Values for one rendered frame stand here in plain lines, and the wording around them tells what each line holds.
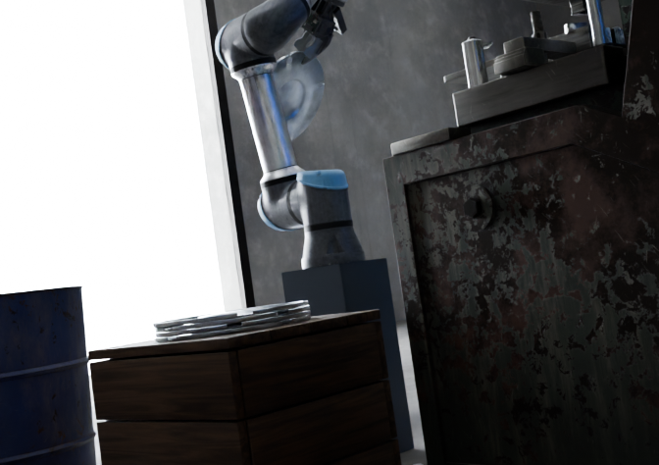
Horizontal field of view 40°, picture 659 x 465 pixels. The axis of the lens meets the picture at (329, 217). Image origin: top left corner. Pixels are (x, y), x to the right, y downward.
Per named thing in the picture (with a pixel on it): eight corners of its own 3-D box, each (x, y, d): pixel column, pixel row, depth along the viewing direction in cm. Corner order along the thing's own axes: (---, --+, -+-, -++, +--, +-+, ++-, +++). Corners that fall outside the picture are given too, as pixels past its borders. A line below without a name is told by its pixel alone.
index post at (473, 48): (468, 92, 159) (459, 38, 160) (479, 93, 161) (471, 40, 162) (480, 88, 157) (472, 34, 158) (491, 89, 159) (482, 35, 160)
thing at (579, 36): (547, 65, 160) (543, 39, 160) (595, 69, 170) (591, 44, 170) (591, 50, 153) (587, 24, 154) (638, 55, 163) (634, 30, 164)
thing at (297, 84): (251, 73, 249) (249, 72, 249) (255, 160, 266) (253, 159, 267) (325, 38, 265) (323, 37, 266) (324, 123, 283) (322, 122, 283)
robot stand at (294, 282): (307, 465, 211) (280, 272, 214) (354, 447, 225) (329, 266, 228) (369, 467, 200) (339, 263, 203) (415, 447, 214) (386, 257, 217)
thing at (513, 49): (494, 75, 147) (484, 12, 147) (556, 78, 158) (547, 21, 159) (525, 65, 142) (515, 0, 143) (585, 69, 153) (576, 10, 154)
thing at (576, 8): (568, 15, 162) (565, -6, 163) (583, 17, 165) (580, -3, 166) (583, 9, 160) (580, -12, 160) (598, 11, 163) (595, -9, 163)
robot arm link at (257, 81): (296, 231, 218) (237, 8, 216) (261, 238, 229) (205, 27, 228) (333, 220, 225) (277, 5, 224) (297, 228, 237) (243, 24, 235)
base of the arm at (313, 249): (289, 271, 215) (283, 230, 215) (329, 266, 226) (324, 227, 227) (338, 263, 205) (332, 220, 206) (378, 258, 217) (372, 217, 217)
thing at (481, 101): (456, 128, 157) (450, 93, 158) (601, 128, 187) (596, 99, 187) (608, 83, 135) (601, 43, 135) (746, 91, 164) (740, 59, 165)
